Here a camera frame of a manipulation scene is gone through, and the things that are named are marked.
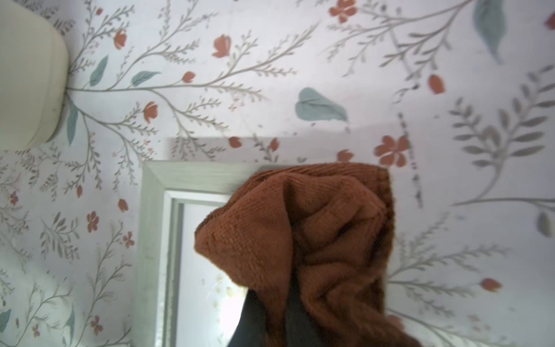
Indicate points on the brown cloth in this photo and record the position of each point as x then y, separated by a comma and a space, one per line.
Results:
331, 226

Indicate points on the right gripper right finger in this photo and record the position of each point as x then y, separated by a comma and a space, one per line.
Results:
301, 330

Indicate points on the green picture frame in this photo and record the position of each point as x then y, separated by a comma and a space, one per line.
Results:
181, 298

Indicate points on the cream box with green lid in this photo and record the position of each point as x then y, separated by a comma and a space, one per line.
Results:
34, 69

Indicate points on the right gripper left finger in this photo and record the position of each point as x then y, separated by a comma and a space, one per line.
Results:
251, 328

